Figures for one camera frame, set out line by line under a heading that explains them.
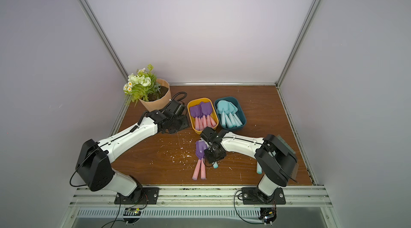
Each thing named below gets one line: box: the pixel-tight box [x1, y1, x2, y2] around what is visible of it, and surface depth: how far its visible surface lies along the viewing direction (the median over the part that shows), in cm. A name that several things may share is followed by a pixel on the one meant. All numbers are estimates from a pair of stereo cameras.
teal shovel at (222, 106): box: [216, 99, 229, 128], surface depth 105 cm
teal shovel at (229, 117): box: [224, 101, 239, 129], surface depth 100 cm
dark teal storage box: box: [214, 96, 247, 131], surface depth 102 cm
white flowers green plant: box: [123, 63, 162, 108], surface depth 82 cm
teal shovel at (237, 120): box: [232, 113, 244, 127], surface depth 97 cm
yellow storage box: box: [187, 97, 219, 135], surface depth 102 cm
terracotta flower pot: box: [139, 78, 172, 112], surface depth 94 cm
